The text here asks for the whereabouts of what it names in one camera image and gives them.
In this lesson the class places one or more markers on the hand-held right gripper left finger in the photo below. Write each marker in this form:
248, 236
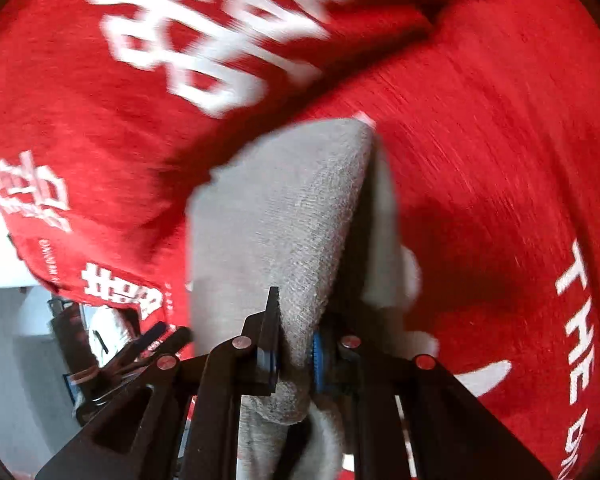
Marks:
266, 350

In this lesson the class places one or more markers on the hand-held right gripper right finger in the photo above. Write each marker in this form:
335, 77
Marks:
321, 362

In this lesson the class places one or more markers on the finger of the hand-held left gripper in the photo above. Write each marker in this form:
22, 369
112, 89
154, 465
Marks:
152, 336
177, 340

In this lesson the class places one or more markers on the grey knit garment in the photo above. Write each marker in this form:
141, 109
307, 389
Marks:
290, 220

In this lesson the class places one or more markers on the dark ribbed object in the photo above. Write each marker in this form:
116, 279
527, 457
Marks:
70, 335

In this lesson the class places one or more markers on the white furniture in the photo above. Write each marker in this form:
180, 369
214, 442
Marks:
5, 260

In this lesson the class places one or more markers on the red printed blanket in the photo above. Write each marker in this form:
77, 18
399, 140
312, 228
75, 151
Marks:
480, 160

